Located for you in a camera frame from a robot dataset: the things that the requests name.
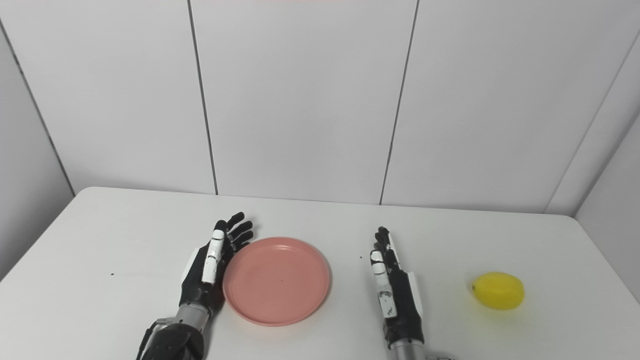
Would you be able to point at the pink plate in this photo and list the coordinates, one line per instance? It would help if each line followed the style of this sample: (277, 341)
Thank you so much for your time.
(276, 281)

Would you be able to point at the yellow lemon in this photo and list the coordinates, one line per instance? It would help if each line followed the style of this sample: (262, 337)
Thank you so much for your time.
(498, 290)

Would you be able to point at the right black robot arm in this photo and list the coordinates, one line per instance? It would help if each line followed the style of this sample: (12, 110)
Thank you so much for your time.
(410, 351)

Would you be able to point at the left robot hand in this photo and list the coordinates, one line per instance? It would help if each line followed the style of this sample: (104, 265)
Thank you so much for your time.
(212, 265)

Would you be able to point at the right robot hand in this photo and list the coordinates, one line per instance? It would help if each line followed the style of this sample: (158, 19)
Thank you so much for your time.
(395, 290)

